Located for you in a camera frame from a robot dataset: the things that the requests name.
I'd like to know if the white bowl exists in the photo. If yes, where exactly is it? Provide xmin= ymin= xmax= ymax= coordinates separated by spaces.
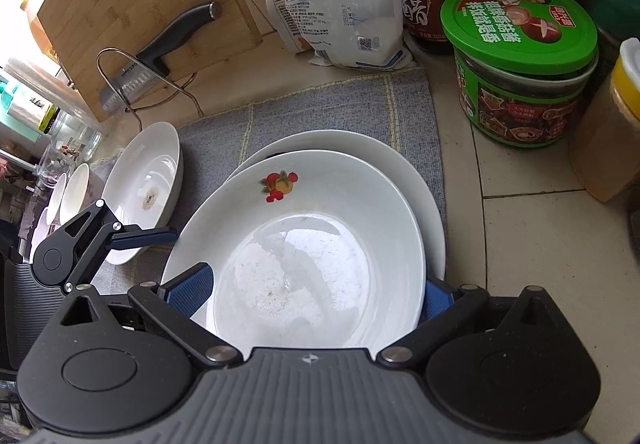
xmin=46 ymin=173 xmax=67 ymax=226
xmin=58 ymin=164 xmax=104 ymax=225
xmin=29 ymin=207 xmax=51 ymax=263

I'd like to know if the white plate with stain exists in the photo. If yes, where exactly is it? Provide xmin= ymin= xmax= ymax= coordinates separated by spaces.
xmin=98 ymin=121 xmax=185 ymax=266

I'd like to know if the bamboo cutting board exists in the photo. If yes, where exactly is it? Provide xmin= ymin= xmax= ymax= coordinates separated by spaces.
xmin=38 ymin=0 xmax=262 ymax=121

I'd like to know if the black handled kitchen knife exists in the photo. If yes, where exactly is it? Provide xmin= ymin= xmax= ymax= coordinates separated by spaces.
xmin=98 ymin=1 xmax=224 ymax=115

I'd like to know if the glass jar green lid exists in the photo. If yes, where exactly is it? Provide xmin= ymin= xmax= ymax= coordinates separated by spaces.
xmin=49 ymin=109 xmax=103 ymax=164

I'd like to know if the glass mug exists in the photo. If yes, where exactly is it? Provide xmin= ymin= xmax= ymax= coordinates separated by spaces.
xmin=36 ymin=144 xmax=76 ymax=188

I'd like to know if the green lidded sauce tub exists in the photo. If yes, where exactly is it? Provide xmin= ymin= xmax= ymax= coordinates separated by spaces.
xmin=440 ymin=0 xmax=598 ymax=148

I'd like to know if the green cap jar behind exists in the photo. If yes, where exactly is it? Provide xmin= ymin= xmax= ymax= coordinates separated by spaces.
xmin=588 ymin=0 xmax=639 ymax=70

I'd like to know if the yellow lid spice jar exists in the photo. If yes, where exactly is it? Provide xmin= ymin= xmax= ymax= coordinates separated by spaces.
xmin=570 ymin=38 xmax=640 ymax=202

